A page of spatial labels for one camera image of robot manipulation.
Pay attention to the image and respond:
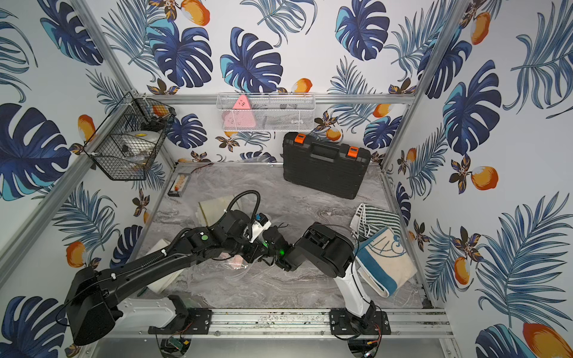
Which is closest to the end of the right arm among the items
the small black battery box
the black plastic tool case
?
the black plastic tool case

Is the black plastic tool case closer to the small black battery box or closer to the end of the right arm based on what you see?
the end of the right arm

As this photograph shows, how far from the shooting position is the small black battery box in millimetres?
1108
